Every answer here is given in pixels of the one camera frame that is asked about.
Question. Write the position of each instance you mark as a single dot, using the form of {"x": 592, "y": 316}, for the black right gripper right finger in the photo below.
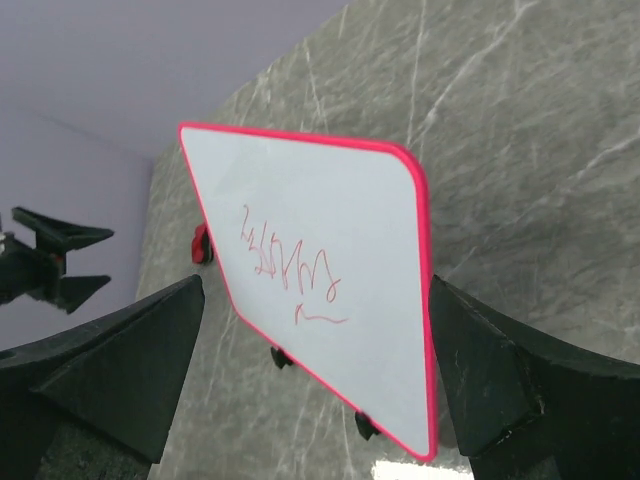
{"x": 526, "y": 405}

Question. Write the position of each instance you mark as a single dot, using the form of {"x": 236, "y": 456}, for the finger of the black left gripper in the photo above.
{"x": 76, "y": 290}
{"x": 57, "y": 237}

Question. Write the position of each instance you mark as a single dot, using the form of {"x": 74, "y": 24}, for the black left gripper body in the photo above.
{"x": 28, "y": 271}

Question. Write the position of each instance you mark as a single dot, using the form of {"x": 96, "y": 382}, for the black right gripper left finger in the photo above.
{"x": 97, "y": 401}

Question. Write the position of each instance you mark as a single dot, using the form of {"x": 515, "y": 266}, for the pink framed whiteboard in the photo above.
{"x": 324, "y": 245}

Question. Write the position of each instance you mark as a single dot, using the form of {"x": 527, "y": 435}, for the black stand foot clip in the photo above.
{"x": 280, "y": 358}
{"x": 365, "y": 427}

